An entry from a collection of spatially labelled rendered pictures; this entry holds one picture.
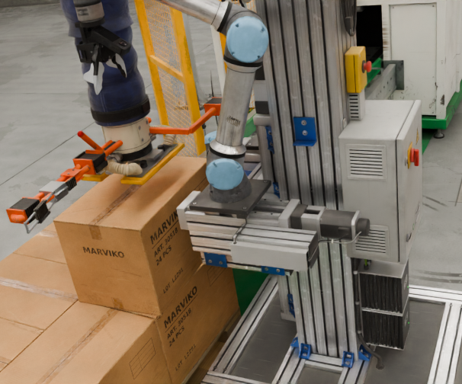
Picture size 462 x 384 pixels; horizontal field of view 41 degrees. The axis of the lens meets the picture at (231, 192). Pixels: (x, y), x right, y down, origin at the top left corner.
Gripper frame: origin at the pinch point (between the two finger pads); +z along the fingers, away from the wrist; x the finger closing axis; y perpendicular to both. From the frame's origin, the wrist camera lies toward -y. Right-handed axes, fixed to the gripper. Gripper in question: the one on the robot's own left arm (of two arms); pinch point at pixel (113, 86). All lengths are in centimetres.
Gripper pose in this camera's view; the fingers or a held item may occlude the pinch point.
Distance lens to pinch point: 191.3
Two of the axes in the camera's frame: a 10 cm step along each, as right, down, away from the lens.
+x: -4.1, 4.8, -7.8
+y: -9.0, -0.7, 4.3
